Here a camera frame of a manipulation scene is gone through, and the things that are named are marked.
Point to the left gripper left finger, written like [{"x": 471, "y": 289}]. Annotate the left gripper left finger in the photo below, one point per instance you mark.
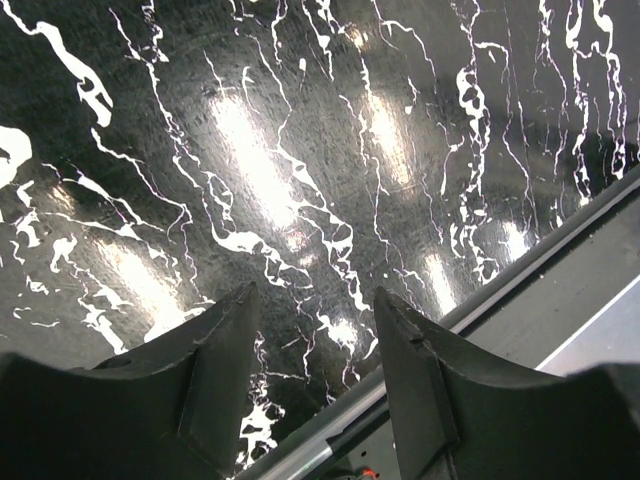
[{"x": 169, "y": 409}]

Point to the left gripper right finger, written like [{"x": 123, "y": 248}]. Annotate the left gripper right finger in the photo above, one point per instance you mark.
[{"x": 460, "y": 412}]

